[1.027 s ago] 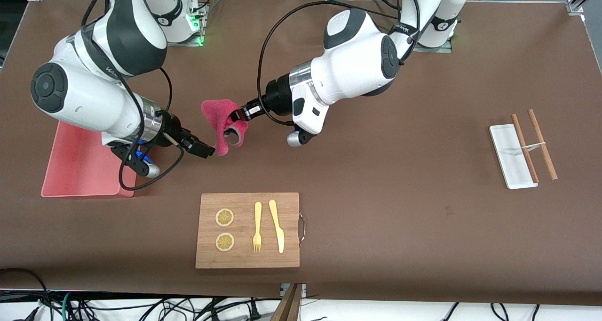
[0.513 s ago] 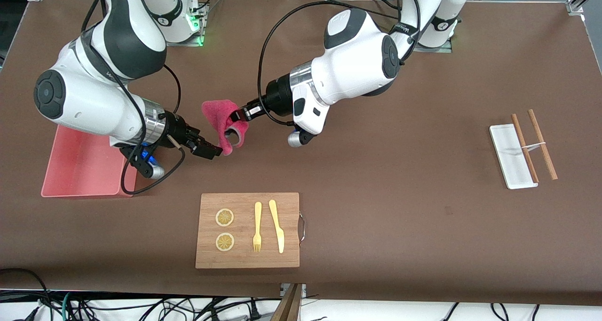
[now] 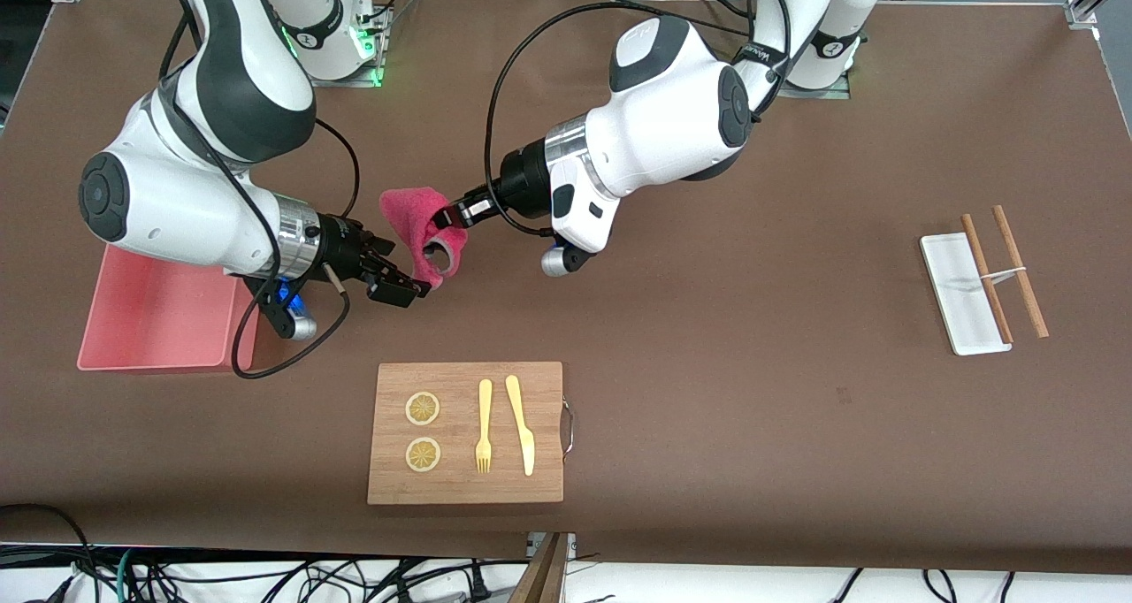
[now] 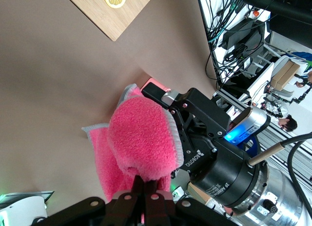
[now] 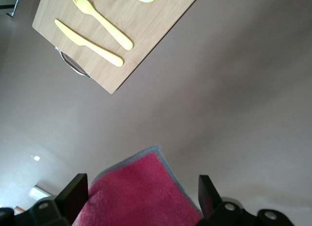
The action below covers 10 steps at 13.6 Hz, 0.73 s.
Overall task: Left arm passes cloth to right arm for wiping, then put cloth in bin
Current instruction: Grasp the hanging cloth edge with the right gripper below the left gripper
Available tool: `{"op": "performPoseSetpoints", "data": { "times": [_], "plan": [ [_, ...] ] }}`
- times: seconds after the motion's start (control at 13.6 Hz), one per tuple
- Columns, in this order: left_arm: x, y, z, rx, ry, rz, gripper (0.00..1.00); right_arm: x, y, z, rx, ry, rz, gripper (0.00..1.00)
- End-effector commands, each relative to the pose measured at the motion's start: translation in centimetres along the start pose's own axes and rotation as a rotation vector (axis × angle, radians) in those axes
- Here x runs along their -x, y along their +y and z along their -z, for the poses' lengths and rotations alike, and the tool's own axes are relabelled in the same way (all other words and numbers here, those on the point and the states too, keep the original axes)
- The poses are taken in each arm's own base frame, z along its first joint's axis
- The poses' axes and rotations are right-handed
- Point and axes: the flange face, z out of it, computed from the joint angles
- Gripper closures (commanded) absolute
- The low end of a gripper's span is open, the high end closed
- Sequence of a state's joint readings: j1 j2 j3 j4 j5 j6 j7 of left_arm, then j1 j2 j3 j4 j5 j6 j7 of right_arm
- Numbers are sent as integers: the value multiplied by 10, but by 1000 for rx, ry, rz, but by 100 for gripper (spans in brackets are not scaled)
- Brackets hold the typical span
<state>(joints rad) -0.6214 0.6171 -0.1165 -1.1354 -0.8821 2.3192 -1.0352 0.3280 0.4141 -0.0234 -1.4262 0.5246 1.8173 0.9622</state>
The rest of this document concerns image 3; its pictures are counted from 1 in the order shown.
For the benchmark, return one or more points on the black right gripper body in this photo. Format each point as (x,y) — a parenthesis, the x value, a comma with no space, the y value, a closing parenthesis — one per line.
(345,242)

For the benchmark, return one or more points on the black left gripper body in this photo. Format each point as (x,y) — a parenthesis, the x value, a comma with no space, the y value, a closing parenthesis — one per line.
(522,181)

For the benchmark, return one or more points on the pink cloth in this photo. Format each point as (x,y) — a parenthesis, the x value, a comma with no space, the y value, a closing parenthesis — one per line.
(411,214)

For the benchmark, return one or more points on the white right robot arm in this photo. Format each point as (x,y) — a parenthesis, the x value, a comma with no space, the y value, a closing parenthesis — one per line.
(177,196)

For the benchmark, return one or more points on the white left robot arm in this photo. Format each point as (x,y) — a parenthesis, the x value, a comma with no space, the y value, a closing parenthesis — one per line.
(672,117)

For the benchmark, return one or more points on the lemon slice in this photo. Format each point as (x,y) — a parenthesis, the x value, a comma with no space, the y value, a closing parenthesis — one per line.
(423,454)
(422,408)

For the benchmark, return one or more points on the yellow plastic fork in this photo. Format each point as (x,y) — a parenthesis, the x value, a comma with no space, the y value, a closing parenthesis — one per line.
(485,400)

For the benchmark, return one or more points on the yellow plastic knife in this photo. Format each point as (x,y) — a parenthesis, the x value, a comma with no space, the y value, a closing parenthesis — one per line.
(522,426)

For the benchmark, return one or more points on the pink plastic bin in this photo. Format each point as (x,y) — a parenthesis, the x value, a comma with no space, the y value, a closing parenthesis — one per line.
(150,320)

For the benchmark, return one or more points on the wooden plank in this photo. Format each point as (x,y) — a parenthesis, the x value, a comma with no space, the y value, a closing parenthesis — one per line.
(544,576)

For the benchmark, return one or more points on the white rectangular tray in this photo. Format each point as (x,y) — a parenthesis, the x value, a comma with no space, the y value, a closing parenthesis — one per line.
(951,276)

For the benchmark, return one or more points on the white rubber band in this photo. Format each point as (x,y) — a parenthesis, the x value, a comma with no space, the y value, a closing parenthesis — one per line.
(1004,274)

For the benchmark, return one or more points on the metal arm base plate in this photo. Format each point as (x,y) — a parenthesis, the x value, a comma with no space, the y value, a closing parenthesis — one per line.
(354,77)
(822,93)

